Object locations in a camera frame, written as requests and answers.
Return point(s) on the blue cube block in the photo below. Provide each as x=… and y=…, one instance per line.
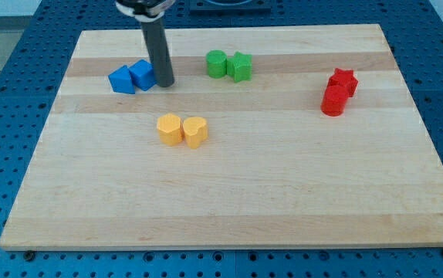
x=142, y=75

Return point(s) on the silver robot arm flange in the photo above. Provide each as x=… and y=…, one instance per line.
x=144, y=10

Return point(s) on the light wooden board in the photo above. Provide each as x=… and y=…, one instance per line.
x=275, y=171

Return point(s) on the yellow heart block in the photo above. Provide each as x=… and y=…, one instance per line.
x=195, y=131

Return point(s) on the yellow hexagon block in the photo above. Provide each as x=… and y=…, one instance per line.
x=170, y=130

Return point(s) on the green star block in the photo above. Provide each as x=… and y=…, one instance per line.
x=239, y=67

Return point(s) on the green cylinder block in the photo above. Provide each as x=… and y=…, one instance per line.
x=216, y=61

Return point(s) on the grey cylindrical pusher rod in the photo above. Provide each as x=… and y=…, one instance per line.
x=156, y=43

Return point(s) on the blue triangular prism block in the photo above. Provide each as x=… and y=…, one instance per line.
x=120, y=81

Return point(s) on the red cylinder block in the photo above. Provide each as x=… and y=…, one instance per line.
x=334, y=100

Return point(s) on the red star block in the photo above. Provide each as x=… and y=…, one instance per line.
x=344, y=78

